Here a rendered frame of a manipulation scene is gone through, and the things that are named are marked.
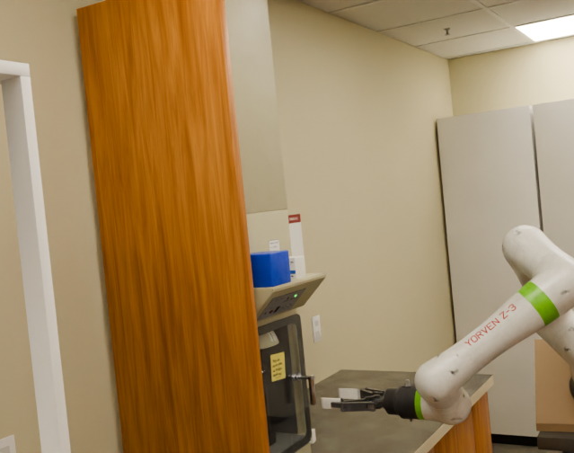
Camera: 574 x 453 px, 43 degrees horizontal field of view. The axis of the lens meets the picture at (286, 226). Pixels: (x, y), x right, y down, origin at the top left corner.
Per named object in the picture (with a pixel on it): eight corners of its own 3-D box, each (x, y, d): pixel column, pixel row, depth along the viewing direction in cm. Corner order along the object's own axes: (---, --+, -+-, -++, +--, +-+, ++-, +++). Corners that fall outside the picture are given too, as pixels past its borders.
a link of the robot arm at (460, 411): (473, 432, 196) (478, 395, 202) (460, 412, 187) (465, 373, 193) (423, 430, 203) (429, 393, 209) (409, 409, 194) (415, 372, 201)
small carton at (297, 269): (282, 279, 213) (280, 258, 213) (292, 276, 217) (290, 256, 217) (296, 278, 210) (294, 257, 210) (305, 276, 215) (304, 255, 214)
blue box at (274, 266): (242, 288, 199) (238, 255, 199) (261, 282, 208) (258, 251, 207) (273, 287, 194) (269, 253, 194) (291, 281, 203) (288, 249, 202)
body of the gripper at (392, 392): (405, 384, 209) (375, 383, 213) (393, 392, 201) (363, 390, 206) (407, 410, 209) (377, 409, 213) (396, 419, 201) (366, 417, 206)
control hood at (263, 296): (239, 325, 198) (235, 288, 198) (297, 306, 226) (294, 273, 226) (275, 325, 192) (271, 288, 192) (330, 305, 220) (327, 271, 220)
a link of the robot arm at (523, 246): (559, 306, 239) (523, 207, 203) (596, 338, 227) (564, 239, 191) (528, 330, 239) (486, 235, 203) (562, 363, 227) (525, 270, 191)
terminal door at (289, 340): (257, 476, 200) (242, 332, 199) (310, 439, 226) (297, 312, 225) (260, 476, 200) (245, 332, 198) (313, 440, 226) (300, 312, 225)
